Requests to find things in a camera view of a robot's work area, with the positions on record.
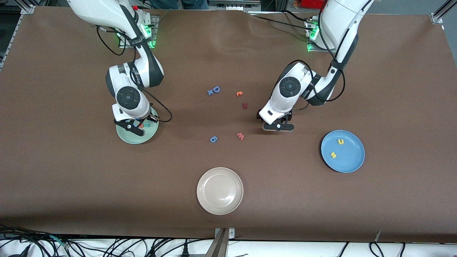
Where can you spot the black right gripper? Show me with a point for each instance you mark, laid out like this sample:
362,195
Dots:
147,119

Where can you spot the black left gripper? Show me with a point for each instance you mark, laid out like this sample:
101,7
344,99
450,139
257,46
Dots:
287,116

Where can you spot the pink foam letter w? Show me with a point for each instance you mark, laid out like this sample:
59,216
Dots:
240,136

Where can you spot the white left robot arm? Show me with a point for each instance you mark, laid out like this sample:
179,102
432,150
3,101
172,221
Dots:
335,18

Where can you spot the white tape scrap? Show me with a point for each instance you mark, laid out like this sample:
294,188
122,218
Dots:
377,236

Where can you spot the light green plate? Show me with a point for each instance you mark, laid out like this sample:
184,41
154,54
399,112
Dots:
134,139

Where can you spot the aluminium corner profile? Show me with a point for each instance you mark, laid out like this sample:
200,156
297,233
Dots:
441,14

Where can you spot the blue plate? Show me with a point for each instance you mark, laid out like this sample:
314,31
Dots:
348,157

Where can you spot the grey metal frame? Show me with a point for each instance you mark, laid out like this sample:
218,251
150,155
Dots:
234,4

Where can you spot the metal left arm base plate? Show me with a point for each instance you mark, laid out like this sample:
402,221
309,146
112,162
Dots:
311,46

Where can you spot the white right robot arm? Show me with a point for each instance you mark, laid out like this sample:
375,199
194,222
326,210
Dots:
121,78

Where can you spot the metal bracket with profile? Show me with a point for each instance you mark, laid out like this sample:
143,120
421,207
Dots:
221,239

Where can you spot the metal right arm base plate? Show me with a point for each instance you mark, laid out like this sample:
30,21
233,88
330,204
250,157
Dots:
153,41

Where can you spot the red box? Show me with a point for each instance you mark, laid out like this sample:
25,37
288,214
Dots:
314,3

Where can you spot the aluminium table edge profile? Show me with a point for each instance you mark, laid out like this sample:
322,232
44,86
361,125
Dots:
28,8

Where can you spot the beige plate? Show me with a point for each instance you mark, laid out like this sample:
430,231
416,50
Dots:
220,191

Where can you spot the blue foam letter D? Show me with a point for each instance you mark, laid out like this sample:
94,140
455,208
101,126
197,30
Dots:
218,89

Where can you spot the black plug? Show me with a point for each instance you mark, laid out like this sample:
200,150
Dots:
185,250

